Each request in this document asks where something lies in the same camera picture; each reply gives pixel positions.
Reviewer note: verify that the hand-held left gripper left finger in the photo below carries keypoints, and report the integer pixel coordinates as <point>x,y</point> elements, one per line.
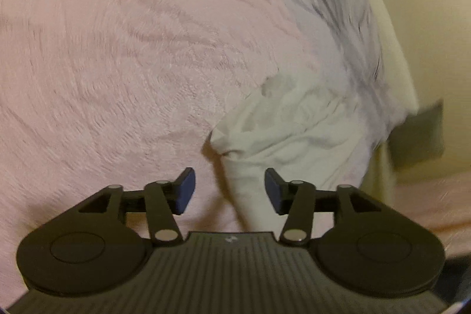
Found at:
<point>186,189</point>

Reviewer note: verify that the cream cloth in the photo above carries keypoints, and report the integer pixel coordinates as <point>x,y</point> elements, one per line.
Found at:
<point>390,49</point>

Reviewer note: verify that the olive green box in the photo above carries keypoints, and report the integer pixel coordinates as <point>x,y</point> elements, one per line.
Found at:
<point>417,133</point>

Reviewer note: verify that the pink bed sheet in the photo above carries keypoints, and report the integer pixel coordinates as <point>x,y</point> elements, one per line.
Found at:
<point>110,60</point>

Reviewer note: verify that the white garment with dark trim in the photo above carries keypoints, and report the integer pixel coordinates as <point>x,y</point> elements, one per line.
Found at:
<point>294,152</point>

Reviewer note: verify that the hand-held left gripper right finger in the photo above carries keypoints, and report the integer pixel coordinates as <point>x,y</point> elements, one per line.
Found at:
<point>273,189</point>

